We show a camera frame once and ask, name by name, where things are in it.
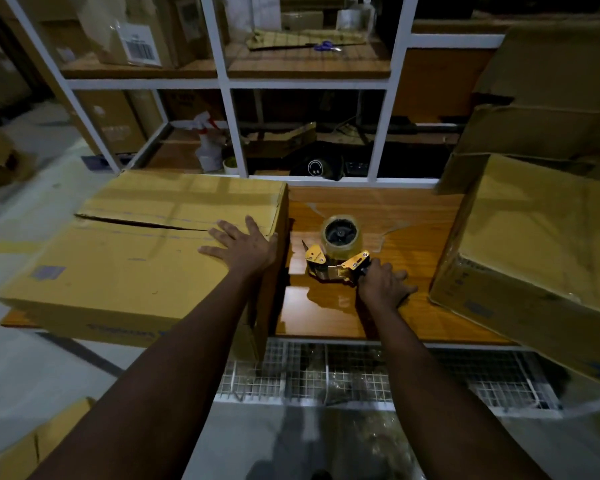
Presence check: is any person's right hand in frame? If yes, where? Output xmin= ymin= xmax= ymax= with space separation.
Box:
xmin=357 ymin=258 xmax=419 ymax=315

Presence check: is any person's left hand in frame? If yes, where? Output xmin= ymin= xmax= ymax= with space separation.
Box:
xmin=197 ymin=215 xmax=279 ymax=278

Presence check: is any yellow black tape dispenser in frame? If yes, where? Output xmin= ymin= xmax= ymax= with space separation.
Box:
xmin=301 ymin=239 xmax=373 ymax=285

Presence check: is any yellow cardboard box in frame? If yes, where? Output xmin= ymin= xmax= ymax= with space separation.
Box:
xmin=0 ymin=169 xmax=290 ymax=363
xmin=0 ymin=397 xmax=97 ymax=480

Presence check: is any yellow-brown cardboard box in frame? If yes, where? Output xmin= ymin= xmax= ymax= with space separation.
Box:
xmin=428 ymin=153 xmax=600 ymax=393

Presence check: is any person's left forearm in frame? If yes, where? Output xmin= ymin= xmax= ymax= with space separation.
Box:
xmin=29 ymin=269 xmax=261 ymax=480

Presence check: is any person's right forearm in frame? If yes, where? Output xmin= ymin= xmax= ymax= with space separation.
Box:
xmin=367 ymin=307 xmax=551 ymax=480

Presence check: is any printed brown cardboard box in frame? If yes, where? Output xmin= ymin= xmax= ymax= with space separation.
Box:
xmin=162 ymin=89 xmax=226 ymax=123

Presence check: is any tall plain cardboard box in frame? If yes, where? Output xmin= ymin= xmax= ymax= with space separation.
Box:
xmin=127 ymin=89 xmax=166 ymax=138

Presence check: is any tall labelled cardboard box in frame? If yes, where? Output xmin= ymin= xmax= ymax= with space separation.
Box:
xmin=72 ymin=89 xmax=149 ymax=155

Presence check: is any flattened cardboard sheet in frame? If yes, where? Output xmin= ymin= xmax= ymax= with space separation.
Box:
xmin=245 ymin=28 xmax=369 ymax=51

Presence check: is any taped box with barcode label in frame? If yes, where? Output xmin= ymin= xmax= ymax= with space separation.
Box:
xmin=77 ymin=0 xmax=213 ymax=69

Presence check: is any orange wooden table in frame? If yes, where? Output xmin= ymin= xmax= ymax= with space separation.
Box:
xmin=0 ymin=184 xmax=516 ymax=345

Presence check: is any black round-logo device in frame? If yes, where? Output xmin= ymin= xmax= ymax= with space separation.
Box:
xmin=289 ymin=144 xmax=346 ymax=181

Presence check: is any white spray bottle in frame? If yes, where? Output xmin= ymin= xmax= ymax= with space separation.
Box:
xmin=193 ymin=111 xmax=227 ymax=173

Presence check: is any pile of clear plastic scraps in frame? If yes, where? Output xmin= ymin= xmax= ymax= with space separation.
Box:
xmin=325 ymin=409 xmax=421 ymax=480

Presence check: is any blue pallet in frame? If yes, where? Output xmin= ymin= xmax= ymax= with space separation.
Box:
xmin=81 ymin=153 xmax=136 ymax=171

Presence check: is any wooden shelf board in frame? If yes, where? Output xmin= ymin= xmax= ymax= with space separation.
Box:
xmin=59 ymin=37 xmax=392 ymax=81

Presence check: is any white wire mesh shelf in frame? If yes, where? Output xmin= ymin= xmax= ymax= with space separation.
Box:
xmin=215 ymin=339 xmax=563 ymax=421

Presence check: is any white metal shelf frame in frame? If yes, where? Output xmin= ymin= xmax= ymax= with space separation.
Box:
xmin=2 ymin=0 xmax=506 ymax=189

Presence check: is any wall of stacked cartons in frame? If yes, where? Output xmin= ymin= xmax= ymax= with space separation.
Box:
xmin=0 ymin=34 xmax=31 ymax=121

